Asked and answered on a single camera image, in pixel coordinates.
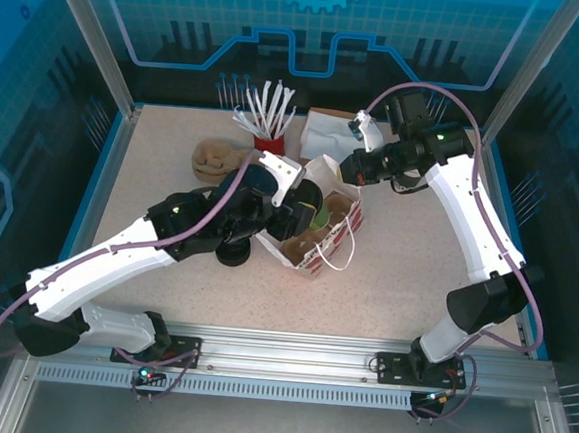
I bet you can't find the black cup lid stack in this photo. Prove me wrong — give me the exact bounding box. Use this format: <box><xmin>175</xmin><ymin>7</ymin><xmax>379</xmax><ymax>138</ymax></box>
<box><xmin>214</xmin><ymin>238</ymin><xmax>252</xmax><ymax>270</ymax></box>

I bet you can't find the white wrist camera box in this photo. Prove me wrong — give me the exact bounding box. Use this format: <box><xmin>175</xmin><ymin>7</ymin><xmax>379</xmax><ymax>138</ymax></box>
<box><xmin>344</xmin><ymin>109</ymin><xmax>390</xmax><ymax>156</ymax></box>
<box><xmin>254</xmin><ymin>149</ymin><xmax>310</xmax><ymax>210</ymax></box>

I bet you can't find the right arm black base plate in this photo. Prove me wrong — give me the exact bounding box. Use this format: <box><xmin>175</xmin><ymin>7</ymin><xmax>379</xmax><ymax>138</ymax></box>
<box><xmin>374</xmin><ymin>351</ymin><xmax>469</xmax><ymax>392</ymax></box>

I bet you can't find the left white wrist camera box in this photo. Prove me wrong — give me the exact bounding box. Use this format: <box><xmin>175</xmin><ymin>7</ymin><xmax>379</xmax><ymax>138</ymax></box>
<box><xmin>254</xmin><ymin>149</ymin><xmax>310</xmax><ymax>210</ymax></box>

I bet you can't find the aluminium frame post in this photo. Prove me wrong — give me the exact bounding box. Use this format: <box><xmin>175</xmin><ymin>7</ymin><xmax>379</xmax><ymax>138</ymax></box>
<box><xmin>477</xmin><ymin>0</ymin><xmax>576</xmax><ymax>155</ymax></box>
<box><xmin>32</xmin><ymin>0</ymin><xmax>152</xmax><ymax>122</ymax></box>

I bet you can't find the steel lower shelf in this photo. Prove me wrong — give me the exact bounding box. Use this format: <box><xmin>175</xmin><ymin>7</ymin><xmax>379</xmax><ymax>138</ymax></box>
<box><xmin>0</xmin><ymin>343</ymin><xmax>579</xmax><ymax>433</ymax></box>

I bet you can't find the green lit connector board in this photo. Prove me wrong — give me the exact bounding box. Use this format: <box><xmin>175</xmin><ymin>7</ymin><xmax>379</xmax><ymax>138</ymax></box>
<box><xmin>136</xmin><ymin>362</ymin><xmax>166</xmax><ymax>386</ymax></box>

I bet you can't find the bent white wrapped straw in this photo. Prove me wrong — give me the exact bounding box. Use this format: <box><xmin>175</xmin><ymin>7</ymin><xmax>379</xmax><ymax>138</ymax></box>
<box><xmin>230</xmin><ymin>105</ymin><xmax>260</xmax><ymax>136</ymax></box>

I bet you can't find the brown pulp cup carrier stack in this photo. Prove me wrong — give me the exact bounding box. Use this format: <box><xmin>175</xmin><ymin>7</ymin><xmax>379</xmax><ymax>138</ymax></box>
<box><xmin>190</xmin><ymin>137</ymin><xmax>256</xmax><ymax>189</ymax></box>

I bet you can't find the brown cardboard napkin box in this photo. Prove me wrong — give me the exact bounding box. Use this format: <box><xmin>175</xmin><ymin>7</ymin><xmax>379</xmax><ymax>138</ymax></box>
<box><xmin>298</xmin><ymin>105</ymin><xmax>364</xmax><ymax>164</ymax></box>

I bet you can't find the white napkin stack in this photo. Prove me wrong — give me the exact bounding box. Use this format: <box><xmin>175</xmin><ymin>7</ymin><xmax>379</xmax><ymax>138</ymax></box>
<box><xmin>298</xmin><ymin>110</ymin><xmax>362</xmax><ymax>164</ymax></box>

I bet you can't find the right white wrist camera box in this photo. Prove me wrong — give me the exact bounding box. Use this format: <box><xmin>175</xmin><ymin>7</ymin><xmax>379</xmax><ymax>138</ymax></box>
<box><xmin>344</xmin><ymin>109</ymin><xmax>390</xmax><ymax>156</ymax></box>

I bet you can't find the red white paper bag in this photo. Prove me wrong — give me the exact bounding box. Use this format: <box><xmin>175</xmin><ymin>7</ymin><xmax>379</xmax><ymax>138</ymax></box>
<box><xmin>252</xmin><ymin>148</ymin><xmax>371</xmax><ymax>286</ymax></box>

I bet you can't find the aluminium mounting rail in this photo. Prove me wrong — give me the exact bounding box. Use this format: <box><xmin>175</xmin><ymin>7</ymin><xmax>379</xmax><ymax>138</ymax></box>
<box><xmin>24</xmin><ymin>309</ymin><xmax>559</xmax><ymax>405</ymax></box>

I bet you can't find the slotted grey cable duct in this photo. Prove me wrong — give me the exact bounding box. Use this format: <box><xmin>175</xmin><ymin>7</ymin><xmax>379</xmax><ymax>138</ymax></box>
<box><xmin>33</xmin><ymin>362</ymin><xmax>415</xmax><ymax>413</ymax></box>

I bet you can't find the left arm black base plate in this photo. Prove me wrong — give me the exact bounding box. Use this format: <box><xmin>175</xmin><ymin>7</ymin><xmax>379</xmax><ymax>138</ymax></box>
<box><xmin>109</xmin><ymin>329</ymin><xmax>205</xmax><ymax>371</ymax></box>

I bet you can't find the red straw holder cup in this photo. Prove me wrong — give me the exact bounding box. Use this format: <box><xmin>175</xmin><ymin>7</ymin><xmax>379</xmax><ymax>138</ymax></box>
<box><xmin>251</xmin><ymin>131</ymin><xmax>288</xmax><ymax>156</ymax></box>

